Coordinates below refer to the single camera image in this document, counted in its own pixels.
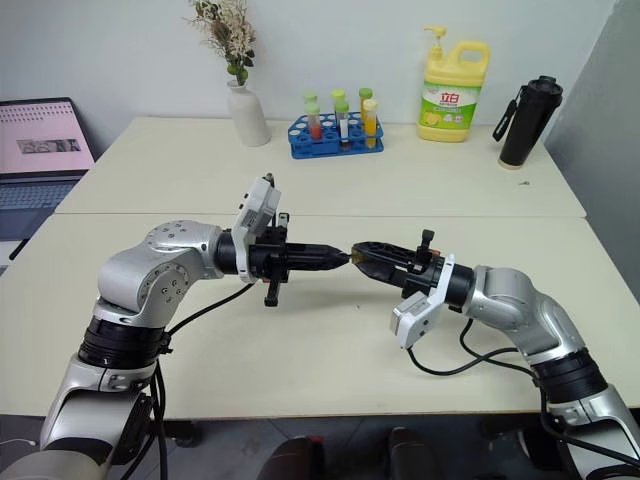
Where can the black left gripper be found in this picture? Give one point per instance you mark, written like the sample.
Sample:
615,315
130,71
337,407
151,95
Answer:
272,260

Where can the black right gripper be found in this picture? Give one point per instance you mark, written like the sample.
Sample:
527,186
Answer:
422,277

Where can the brass padlock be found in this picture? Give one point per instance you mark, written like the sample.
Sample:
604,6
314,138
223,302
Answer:
356,259

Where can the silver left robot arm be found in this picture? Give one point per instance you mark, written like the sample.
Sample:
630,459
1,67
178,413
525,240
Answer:
150,270

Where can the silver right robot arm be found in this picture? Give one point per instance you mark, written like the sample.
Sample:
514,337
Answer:
520,305

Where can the blue test tube rack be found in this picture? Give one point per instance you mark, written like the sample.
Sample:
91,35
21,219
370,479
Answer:
330,145

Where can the green-capped tube red liquid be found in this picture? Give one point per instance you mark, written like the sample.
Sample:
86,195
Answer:
314,125

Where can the green-capped tube white label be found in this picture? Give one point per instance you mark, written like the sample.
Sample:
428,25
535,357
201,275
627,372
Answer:
343,125

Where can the yellow-capped tube orange liquid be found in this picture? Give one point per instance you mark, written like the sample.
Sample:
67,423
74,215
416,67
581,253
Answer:
370,120

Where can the white ceramic vase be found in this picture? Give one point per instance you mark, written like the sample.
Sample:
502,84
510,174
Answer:
248,117

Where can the green-capped tube orange liquid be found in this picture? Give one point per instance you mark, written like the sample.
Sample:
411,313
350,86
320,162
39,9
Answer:
365,93

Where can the yellow dish soap bottle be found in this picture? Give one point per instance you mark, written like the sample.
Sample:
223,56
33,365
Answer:
452,100

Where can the dark rounded shape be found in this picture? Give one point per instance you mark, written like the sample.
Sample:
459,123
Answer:
410,455
297,460

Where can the dried flower bunch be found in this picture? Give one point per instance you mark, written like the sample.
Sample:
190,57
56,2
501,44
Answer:
227,30

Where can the grey partition panel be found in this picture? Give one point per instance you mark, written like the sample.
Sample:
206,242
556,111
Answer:
610,125

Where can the open grey laptop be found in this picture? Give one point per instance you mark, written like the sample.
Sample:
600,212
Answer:
40,145

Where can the silver robot torso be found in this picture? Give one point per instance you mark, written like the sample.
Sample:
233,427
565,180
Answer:
50,467

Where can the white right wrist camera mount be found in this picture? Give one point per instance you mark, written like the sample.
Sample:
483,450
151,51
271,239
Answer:
415,320

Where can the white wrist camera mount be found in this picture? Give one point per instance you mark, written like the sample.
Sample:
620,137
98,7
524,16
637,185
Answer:
257,205
415,320

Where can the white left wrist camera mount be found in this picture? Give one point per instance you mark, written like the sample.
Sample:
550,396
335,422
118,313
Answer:
257,205

